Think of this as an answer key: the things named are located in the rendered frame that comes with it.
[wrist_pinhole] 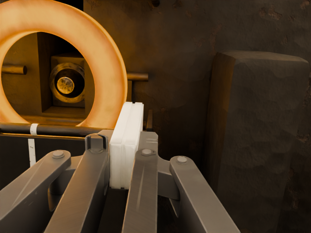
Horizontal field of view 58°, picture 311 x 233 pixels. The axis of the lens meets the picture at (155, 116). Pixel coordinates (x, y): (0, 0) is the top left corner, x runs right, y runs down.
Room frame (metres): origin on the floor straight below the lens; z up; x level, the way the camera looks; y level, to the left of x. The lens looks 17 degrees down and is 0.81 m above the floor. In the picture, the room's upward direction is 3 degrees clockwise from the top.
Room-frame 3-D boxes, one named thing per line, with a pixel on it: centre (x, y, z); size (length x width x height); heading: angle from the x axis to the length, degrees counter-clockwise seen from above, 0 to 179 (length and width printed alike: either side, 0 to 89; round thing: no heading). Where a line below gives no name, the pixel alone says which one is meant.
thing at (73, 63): (0.55, 0.13, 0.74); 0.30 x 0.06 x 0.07; 0
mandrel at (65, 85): (0.47, 0.13, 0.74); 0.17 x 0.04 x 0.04; 0
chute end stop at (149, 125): (0.31, 0.01, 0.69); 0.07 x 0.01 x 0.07; 0
